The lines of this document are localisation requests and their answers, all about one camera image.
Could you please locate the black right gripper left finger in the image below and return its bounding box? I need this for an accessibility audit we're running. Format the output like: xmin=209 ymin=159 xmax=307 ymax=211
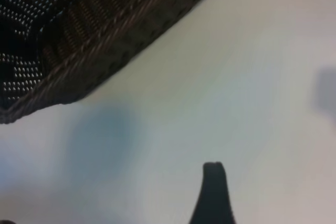
xmin=188 ymin=162 xmax=216 ymax=224

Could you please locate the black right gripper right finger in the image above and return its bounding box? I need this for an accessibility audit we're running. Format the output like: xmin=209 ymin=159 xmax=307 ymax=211
xmin=214 ymin=162 xmax=237 ymax=224

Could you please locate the dark brown wicker basket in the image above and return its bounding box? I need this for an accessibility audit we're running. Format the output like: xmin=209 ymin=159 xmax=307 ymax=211
xmin=0 ymin=0 xmax=208 ymax=125

